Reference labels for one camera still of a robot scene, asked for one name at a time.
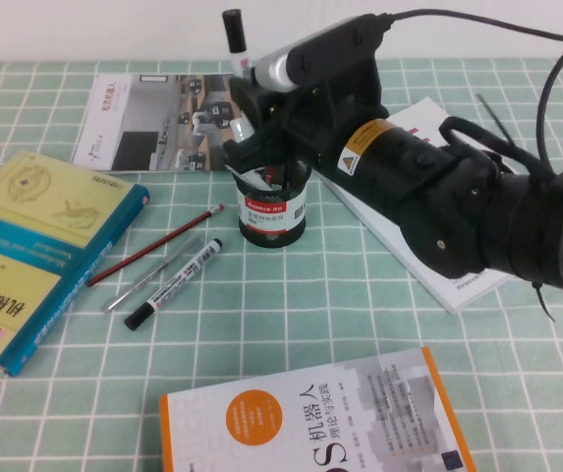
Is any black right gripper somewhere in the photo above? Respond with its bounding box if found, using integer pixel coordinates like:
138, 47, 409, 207
222, 63, 390, 172

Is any WHITE BOARD marker black cap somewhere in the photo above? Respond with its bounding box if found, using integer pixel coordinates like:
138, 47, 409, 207
221, 8, 255, 80

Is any black mesh pen holder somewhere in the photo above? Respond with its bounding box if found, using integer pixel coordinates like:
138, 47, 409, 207
231, 161, 311, 249

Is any silver pen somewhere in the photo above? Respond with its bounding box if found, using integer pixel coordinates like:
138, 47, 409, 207
102, 234, 203, 314

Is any plain white marker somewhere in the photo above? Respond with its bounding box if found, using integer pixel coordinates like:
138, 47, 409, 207
230, 117, 256, 144

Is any robot photo brochure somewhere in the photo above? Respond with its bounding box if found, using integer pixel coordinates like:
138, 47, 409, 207
70, 73, 237, 174

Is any red pencil with eraser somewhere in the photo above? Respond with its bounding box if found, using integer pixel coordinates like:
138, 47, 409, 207
86, 204, 225, 288

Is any barcode label marker black cap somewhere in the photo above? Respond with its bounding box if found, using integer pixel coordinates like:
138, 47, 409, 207
124, 237, 224, 331

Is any green checkered tablecloth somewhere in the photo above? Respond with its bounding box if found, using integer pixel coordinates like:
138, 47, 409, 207
0, 58, 563, 472

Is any black zip tie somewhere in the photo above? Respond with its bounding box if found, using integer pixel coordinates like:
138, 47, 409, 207
531, 279, 557, 324
477, 92, 518, 147

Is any yellow and teal book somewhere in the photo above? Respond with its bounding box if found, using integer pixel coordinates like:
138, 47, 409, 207
0, 149, 152, 379

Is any white HEEC catalogue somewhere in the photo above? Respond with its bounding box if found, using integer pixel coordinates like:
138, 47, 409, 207
319, 96, 518, 315

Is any orange and white robot book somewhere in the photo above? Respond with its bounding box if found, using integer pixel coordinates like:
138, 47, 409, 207
157, 346, 479, 472

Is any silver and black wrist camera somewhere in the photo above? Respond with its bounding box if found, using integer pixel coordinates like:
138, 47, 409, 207
251, 13, 391, 93

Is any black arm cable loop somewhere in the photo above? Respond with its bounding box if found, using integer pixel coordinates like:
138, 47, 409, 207
437, 116, 557, 173

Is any black camera cable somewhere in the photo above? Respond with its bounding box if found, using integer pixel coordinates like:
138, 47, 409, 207
383, 8, 563, 173

